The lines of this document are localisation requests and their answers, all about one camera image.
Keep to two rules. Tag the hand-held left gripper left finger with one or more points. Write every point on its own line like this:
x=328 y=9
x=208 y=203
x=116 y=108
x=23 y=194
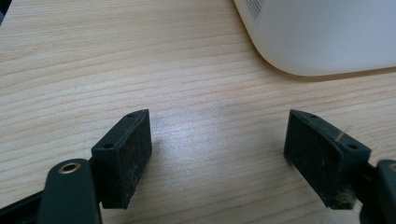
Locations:
x=124 y=161

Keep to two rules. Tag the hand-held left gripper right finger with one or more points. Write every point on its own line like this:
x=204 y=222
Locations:
x=320 y=155

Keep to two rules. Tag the white plastic storage bin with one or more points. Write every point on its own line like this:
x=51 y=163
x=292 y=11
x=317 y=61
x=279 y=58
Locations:
x=320 y=34

